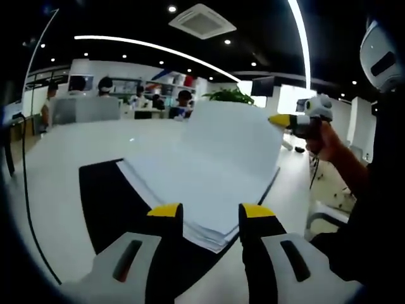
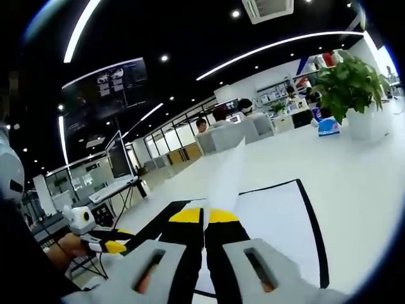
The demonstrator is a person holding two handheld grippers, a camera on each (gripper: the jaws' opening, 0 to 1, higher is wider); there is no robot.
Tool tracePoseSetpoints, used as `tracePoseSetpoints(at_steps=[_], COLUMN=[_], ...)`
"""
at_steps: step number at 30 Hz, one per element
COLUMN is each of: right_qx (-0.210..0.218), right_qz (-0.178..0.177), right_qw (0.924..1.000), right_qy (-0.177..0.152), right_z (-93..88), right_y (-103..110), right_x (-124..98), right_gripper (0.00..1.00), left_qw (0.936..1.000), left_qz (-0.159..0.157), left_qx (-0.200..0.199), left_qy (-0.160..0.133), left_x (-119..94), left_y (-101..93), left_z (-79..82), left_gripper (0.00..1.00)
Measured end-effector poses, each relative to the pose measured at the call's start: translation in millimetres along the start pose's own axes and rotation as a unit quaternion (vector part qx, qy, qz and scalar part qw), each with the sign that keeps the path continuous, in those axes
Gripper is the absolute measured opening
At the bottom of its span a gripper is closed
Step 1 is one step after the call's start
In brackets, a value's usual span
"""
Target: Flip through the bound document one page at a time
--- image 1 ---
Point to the grey desk partition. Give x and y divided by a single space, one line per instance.
85 111

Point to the small black device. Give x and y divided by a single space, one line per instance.
299 149

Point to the small black wall screen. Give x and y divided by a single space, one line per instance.
300 106

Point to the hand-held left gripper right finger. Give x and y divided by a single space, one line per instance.
284 278

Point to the white bound document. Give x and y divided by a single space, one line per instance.
205 177

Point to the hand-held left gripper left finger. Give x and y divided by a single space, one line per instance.
126 278

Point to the black screen on stand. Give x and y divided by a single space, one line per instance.
262 85

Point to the curved ceiling light strip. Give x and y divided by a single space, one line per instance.
152 44

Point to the straight ceiling light strip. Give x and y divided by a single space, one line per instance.
302 35

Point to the person's right hand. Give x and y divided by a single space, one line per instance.
324 142

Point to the white side table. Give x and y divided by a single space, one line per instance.
8 139

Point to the white chair armrest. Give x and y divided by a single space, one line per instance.
326 218

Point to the ceiling air vent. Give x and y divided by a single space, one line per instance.
202 21

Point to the black desk mat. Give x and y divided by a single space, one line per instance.
107 196

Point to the potted green plant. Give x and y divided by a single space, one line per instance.
231 96

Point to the wall display screen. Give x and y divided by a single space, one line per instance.
90 82

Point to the white chest-worn device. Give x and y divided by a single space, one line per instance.
379 60

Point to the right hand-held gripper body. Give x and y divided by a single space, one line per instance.
321 107

